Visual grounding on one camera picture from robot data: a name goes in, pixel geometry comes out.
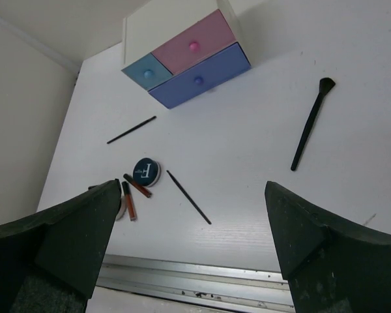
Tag pink drawer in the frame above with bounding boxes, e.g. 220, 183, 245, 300
152, 9, 236, 75

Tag white drawer cabinet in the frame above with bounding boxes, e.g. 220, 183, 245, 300
121, 0, 252, 110

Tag thin black brush far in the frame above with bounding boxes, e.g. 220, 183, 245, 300
107, 115, 157, 144

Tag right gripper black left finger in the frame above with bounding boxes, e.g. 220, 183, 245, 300
0, 179, 120, 312

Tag black lid powder jar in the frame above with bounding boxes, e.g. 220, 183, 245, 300
115, 196, 126, 221

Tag aluminium table rail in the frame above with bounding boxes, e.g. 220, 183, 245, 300
96, 254, 295, 312

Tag thin black brush near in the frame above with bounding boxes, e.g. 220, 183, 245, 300
167, 170, 212, 225

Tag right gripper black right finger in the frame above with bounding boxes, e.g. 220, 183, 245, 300
265, 181, 391, 312

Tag red lip gloss tube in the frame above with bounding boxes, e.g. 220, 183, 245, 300
121, 181, 137, 221
123, 173, 152, 198

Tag light blue small drawer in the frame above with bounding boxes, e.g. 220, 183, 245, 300
122, 53, 173, 91

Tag navy lid powder jar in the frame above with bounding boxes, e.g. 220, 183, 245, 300
132, 158, 162, 188

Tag thin black brush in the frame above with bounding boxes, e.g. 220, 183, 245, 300
167, 170, 212, 225
107, 115, 157, 144

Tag purple wide drawer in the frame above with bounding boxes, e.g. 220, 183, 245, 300
149, 42, 251, 109

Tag large black makeup brush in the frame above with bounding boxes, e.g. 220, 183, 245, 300
291, 77, 336, 171

